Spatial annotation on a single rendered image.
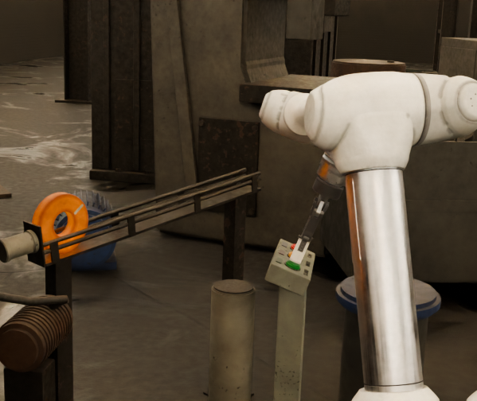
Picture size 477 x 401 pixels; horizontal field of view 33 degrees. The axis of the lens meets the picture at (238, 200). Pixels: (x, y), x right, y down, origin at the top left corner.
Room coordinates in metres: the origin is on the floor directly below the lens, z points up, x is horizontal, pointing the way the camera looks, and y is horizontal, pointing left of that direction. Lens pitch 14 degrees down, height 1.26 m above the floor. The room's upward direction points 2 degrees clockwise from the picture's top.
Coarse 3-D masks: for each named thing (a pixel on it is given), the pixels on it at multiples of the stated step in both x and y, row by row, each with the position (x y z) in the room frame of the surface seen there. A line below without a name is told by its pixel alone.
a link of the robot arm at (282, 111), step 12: (276, 96) 1.93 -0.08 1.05; (288, 96) 1.93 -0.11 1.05; (300, 96) 1.91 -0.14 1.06; (264, 108) 1.93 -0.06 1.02; (276, 108) 1.92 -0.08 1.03; (288, 108) 1.90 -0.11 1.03; (300, 108) 1.86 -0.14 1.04; (264, 120) 1.94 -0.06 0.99; (276, 120) 1.92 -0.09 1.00; (288, 120) 1.89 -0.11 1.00; (300, 120) 1.87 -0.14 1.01; (276, 132) 1.95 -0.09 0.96; (288, 132) 1.91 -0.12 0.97; (300, 132) 1.89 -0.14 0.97; (312, 144) 1.96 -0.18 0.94
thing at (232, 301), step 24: (216, 288) 2.04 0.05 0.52; (240, 288) 2.05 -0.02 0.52; (216, 312) 2.03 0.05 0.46; (240, 312) 2.01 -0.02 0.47; (216, 336) 2.02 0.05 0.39; (240, 336) 2.01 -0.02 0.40; (216, 360) 2.02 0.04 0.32; (240, 360) 2.01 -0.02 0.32; (216, 384) 2.02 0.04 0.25; (240, 384) 2.02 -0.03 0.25
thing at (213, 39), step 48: (192, 0) 4.22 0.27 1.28; (240, 0) 4.11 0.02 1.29; (288, 0) 3.80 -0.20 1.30; (336, 0) 4.12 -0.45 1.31; (192, 48) 4.21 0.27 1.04; (240, 48) 4.11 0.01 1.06; (192, 96) 4.21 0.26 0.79; (240, 96) 4.02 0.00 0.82; (192, 144) 4.18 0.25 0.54; (240, 144) 4.09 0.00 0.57; (288, 144) 4.00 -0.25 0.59; (288, 192) 4.00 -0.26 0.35; (288, 240) 3.99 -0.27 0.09
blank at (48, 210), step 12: (48, 204) 1.93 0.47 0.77; (60, 204) 1.95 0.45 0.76; (72, 204) 1.98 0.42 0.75; (36, 216) 1.92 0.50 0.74; (48, 216) 1.92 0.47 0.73; (72, 216) 1.99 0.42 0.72; (84, 216) 2.01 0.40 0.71; (48, 228) 1.92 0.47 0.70; (72, 228) 1.99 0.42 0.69; (48, 240) 1.92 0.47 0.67; (60, 252) 1.95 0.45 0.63
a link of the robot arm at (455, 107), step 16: (432, 80) 1.41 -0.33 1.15; (448, 80) 1.41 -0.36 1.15; (464, 80) 1.39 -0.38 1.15; (432, 96) 1.39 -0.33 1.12; (448, 96) 1.38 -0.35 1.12; (464, 96) 1.37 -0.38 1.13; (432, 112) 1.38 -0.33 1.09; (448, 112) 1.37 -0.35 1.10; (464, 112) 1.36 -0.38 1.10; (432, 128) 1.39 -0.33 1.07; (448, 128) 1.39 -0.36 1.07; (464, 128) 1.38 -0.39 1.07; (416, 144) 1.42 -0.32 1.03
